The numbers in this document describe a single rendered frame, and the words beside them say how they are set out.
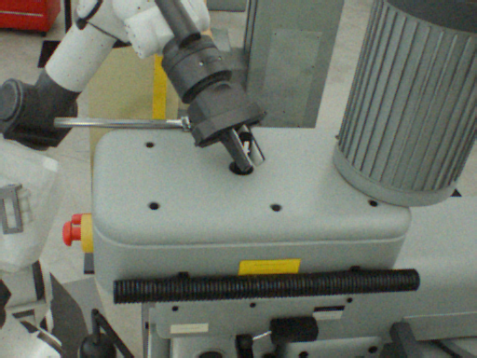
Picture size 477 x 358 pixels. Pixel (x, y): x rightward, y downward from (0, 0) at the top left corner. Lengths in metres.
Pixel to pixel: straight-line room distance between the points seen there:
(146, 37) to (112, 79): 1.86
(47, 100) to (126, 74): 1.50
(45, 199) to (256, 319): 0.56
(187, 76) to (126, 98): 1.94
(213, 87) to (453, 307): 0.57
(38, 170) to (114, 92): 1.54
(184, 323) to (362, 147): 0.38
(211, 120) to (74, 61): 0.45
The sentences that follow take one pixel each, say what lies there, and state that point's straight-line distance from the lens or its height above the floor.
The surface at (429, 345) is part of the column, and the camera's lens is 1.23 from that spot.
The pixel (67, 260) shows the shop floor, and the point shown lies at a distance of 3.38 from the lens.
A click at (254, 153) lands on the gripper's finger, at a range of 0.87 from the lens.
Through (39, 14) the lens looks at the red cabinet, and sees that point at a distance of 5.63.
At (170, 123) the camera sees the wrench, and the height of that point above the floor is 1.90.
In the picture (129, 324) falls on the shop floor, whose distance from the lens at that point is 3.07.
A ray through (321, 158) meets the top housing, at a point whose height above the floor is 1.89.
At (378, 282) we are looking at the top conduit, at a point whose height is 1.80.
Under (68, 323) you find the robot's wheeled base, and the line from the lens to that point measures 2.37.
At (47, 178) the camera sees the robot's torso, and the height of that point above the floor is 1.63.
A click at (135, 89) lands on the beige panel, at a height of 1.05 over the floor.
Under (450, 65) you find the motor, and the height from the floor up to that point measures 2.12.
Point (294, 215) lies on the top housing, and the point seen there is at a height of 1.89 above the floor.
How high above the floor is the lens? 2.41
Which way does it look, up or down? 37 degrees down
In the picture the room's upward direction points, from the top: 9 degrees clockwise
